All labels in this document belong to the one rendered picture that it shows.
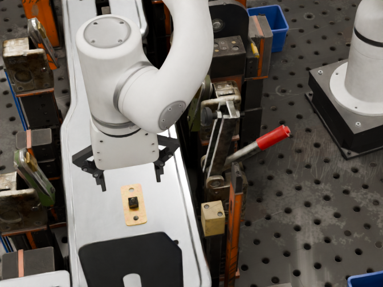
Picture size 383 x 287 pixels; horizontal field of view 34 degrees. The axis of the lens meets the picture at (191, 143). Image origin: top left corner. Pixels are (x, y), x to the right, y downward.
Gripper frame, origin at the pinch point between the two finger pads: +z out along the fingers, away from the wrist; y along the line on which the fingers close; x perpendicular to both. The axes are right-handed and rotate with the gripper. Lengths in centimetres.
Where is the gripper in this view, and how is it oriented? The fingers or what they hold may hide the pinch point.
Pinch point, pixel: (130, 176)
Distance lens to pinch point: 105.4
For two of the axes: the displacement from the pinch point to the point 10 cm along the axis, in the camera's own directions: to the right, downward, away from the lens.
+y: -9.8, 1.6, -1.1
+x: 1.9, 7.7, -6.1
